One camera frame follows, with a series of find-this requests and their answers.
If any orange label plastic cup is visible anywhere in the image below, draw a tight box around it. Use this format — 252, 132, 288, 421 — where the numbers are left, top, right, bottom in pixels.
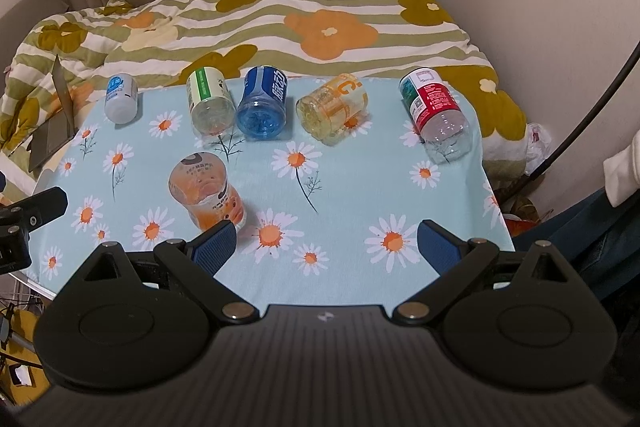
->
168, 152, 245, 232

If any clear cup red label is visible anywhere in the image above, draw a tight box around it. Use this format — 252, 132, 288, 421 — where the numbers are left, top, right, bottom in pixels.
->
398, 67, 472, 164

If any white cup blue label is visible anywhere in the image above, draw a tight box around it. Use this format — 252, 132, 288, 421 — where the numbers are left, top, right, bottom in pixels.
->
104, 74, 138, 124

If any clear cup green label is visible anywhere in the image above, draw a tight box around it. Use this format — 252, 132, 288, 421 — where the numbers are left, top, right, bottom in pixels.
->
186, 66, 235, 135

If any blue plastic cup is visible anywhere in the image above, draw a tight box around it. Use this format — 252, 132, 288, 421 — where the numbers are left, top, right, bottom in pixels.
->
235, 66, 288, 140

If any yellow clear plastic cup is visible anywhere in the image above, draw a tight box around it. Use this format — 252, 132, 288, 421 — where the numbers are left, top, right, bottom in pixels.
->
295, 74, 369, 141

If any grey cardboard piece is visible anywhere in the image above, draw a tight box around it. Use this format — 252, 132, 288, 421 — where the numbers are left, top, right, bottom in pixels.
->
28, 57, 76, 173

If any daisy print blue tablecloth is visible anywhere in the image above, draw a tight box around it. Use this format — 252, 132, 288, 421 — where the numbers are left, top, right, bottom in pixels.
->
25, 79, 512, 309

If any striped floral quilt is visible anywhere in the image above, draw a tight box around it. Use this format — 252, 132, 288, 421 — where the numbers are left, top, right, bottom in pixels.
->
1, 0, 527, 198

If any black cable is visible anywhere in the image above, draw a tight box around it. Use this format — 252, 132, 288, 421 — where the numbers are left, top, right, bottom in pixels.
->
499, 38, 640, 203

